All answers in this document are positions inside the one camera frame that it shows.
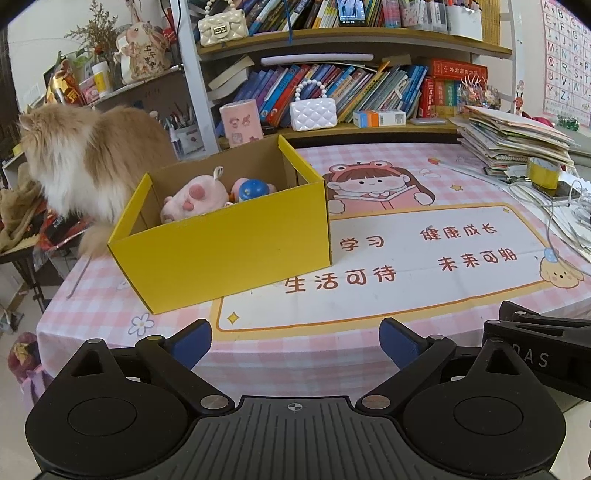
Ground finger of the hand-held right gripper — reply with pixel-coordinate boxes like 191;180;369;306
483;322;591;344
499;301;591;329

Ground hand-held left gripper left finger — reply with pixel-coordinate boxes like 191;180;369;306
58;318;235;413

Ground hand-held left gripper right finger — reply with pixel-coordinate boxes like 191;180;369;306
355;317;532;413

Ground yellow cardboard box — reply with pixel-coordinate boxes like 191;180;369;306
107;135;333;315

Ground large pink plush pig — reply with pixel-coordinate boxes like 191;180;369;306
160;166;232;224

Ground small pink plush toy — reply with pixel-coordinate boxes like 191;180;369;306
229;178;278;203

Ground green blue capsule toy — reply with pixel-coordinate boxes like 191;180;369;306
238;178;269;202

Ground pink printed tablecloth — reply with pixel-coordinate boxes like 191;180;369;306
37;141;591;398

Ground thin grey stick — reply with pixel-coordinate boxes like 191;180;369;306
67;253;93;300

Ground yellow tape roll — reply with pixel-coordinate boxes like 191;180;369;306
526;157;561;191

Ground purple bag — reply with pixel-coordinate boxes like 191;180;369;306
9;332;54;411

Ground stack of papers and notebooks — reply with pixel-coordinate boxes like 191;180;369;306
450;105;583;181

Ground red black package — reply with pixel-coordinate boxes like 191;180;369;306
34;208;90;250

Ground black side table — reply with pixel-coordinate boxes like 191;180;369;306
0;244;51;315

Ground white cup of pens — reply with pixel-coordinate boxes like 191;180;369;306
164;104;206;158

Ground fluffy orange white cat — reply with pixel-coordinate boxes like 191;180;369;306
18;102;178;257

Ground brown fuzzy cloth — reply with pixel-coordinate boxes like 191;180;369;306
0;178;47;252

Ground orange white medicine box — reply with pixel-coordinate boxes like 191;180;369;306
353;110;407;128

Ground pink cartoon cylinder holder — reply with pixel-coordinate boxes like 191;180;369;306
219;99;264;149

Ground long row of colourful books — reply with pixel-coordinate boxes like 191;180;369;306
233;58;489;127

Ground white jar with yellow label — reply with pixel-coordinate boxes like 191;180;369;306
91;62;114;95

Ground red gold gift bag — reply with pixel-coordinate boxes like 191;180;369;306
44;60;84;107

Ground white rolled tube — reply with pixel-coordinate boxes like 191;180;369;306
260;53;375;68

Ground beige rabbit plush decoration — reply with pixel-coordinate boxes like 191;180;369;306
113;21;172;84

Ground white storage bin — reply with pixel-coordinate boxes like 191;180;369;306
445;4;483;40

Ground white pen holders with markers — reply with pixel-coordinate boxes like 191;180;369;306
399;0;448;34

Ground dried flower bouquet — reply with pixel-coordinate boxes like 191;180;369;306
65;0;118;54

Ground smartphone with lit screen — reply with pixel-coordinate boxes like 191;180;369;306
338;0;367;26

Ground short row of leaning books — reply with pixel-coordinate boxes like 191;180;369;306
240;0;384;34

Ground white cables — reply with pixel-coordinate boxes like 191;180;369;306
508;178;591;264

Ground cartoon wall sticker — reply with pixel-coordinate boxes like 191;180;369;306
512;79;528;116

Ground white quilted pearl-handle handbag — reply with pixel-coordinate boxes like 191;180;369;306
289;78;338;132

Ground alphabet wall poster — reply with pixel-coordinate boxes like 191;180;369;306
540;0;591;129

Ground cream quilted pearl-handle handbag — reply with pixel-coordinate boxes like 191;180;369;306
198;0;247;46

